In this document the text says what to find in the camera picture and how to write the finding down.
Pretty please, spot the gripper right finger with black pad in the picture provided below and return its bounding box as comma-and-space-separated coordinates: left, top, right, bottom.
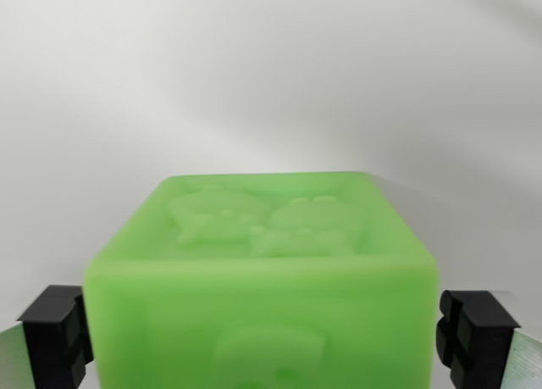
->
434, 289, 542, 389

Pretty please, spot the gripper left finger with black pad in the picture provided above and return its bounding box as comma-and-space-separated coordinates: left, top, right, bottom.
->
0, 285, 95, 389

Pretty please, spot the green embossed toy cube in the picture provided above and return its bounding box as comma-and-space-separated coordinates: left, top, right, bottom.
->
82, 171, 438, 389

